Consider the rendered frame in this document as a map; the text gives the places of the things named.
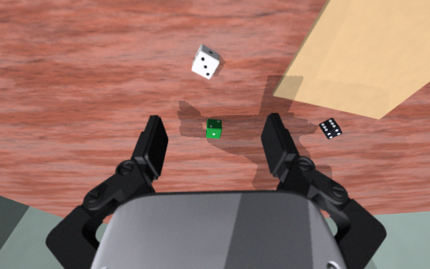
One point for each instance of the tan square mat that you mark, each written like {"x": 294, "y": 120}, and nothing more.
{"x": 361, "y": 56}

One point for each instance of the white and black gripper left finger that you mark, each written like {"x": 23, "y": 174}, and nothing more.
{"x": 73, "y": 241}

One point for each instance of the white die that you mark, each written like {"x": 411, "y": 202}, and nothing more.
{"x": 205, "y": 62}

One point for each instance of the green die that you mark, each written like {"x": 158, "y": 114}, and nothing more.
{"x": 214, "y": 128}

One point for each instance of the black die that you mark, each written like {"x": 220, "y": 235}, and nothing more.
{"x": 330, "y": 128}

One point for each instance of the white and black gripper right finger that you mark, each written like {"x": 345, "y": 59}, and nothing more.
{"x": 359, "y": 234}

